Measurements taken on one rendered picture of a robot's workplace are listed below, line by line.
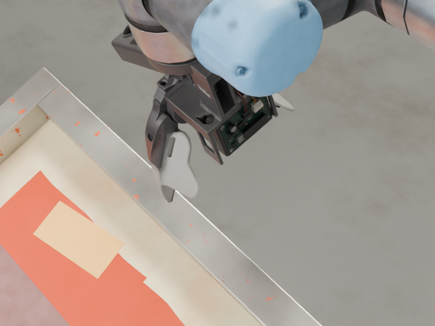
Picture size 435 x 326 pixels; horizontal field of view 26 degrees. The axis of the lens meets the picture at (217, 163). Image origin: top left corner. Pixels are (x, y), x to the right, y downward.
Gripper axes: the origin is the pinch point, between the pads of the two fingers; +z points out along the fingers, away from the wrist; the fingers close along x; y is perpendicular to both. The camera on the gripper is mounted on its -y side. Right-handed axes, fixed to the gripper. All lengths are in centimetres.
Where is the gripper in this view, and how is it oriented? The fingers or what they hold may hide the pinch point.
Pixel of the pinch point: (220, 149)
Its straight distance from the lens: 94.8
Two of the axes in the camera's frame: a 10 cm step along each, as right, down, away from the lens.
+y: 6.4, 5.5, -5.3
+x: 7.3, -6.4, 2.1
